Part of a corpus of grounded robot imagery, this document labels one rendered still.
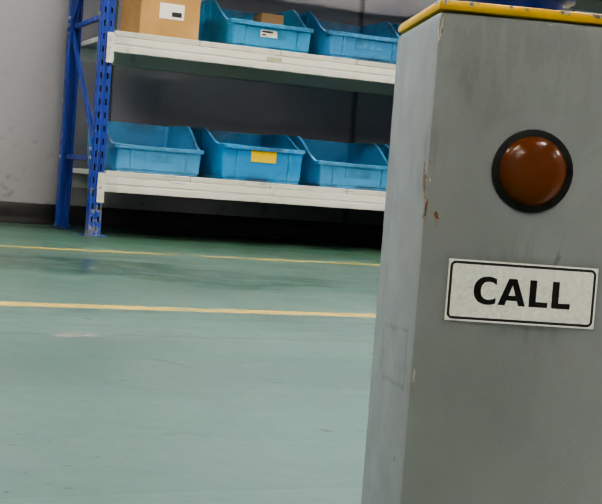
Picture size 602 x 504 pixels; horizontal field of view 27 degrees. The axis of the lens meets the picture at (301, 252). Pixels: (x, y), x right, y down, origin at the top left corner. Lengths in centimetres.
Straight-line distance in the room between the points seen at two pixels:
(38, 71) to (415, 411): 522
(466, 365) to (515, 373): 2
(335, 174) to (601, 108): 482
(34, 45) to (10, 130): 38
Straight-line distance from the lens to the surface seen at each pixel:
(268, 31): 516
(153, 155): 497
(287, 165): 514
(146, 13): 501
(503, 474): 42
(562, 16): 42
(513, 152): 41
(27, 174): 558
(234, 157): 505
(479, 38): 41
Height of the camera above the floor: 25
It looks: 3 degrees down
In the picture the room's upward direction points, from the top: 4 degrees clockwise
